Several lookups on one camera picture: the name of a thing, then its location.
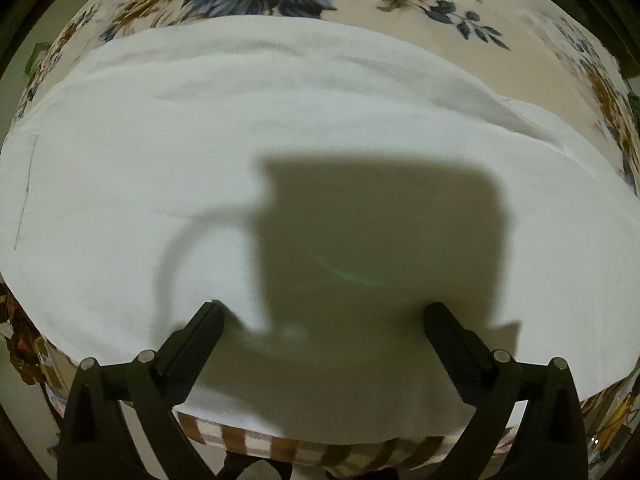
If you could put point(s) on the brown checkered bed sheet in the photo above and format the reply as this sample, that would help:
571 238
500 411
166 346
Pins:
280 447

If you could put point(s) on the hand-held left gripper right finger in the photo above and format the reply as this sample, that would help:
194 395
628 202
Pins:
447 335

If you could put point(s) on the floral printed blanket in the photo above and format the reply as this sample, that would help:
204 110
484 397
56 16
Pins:
380 5

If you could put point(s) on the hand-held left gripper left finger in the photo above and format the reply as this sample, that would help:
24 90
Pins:
200 332

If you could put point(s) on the white cloth towel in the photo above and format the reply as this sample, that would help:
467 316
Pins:
310 125

